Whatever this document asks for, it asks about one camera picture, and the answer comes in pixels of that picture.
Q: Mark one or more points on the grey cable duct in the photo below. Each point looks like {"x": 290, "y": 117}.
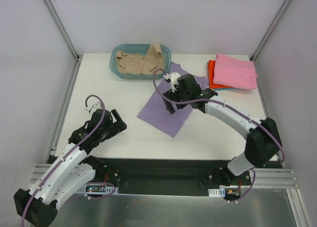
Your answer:
{"x": 216, "y": 192}
{"x": 99, "y": 189}

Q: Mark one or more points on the right grey cable duct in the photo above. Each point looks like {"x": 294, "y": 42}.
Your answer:
{"x": 216, "y": 192}

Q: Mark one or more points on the purple t shirt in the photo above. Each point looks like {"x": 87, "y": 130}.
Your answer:
{"x": 155, "y": 112}

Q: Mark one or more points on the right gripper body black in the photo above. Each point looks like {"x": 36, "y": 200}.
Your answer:
{"x": 175, "y": 98}

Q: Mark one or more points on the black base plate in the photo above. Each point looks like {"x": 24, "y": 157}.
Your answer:
{"x": 158, "y": 177}

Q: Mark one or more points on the aluminium frame post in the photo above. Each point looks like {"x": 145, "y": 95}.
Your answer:
{"x": 59, "y": 24}
{"x": 269, "y": 31}

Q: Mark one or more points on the front aluminium rail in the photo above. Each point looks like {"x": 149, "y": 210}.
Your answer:
{"x": 265, "y": 178}

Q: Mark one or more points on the beige t shirt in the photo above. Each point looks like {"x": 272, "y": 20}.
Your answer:
{"x": 128, "y": 63}

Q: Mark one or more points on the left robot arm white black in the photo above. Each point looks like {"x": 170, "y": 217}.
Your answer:
{"x": 74, "y": 168}

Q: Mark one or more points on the right aluminium frame post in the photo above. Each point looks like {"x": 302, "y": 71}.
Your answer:
{"x": 269, "y": 31}

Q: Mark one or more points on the teal plastic basket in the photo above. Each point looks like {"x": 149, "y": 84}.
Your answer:
{"x": 141, "y": 49}

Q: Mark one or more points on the blue folded t shirt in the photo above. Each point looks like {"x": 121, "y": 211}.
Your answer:
{"x": 227, "y": 90}

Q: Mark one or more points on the left grey cable duct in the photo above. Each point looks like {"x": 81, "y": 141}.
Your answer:
{"x": 99, "y": 189}

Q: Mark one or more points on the left aluminium frame post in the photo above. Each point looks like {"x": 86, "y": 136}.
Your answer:
{"x": 59, "y": 24}

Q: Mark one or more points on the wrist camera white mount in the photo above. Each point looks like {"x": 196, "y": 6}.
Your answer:
{"x": 172, "y": 79}
{"x": 91, "y": 109}

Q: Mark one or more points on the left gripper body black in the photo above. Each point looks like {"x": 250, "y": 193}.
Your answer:
{"x": 113, "y": 126}

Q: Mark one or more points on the orange folded t shirt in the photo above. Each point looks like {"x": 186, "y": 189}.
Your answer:
{"x": 211, "y": 65}

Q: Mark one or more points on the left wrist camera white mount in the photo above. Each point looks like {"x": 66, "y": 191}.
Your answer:
{"x": 91, "y": 109}

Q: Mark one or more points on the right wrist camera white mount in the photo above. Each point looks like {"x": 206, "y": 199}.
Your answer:
{"x": 172, "y": 79}

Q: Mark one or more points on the pink folded t shirt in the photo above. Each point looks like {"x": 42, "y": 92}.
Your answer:
{"x": 235, "y": 73}

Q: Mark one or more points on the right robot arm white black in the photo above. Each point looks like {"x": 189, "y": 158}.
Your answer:
{"x": 261, "y": 135}

